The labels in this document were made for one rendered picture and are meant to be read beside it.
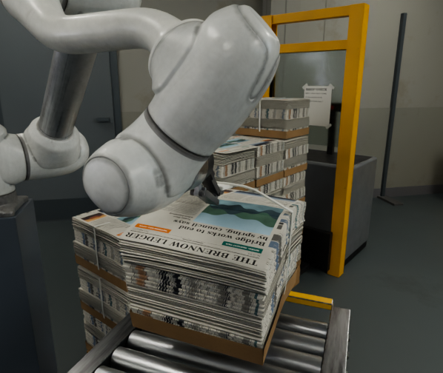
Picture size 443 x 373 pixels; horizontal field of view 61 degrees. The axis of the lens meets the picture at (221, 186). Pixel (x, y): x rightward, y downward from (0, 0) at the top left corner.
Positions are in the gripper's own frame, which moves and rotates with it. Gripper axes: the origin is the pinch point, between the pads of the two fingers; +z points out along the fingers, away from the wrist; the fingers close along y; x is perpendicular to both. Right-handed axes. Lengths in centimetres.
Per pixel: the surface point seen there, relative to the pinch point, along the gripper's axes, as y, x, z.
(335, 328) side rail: 43, 27, 13
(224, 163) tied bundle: 17, -33, 90
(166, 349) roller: 46.3, -9.3, -7.5
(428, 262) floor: 103, 89, 246
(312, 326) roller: 43.4, 21.2, 12.4
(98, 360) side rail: 47, -21, -17
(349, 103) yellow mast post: -16, 16, 186
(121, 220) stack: 40, -63, 51
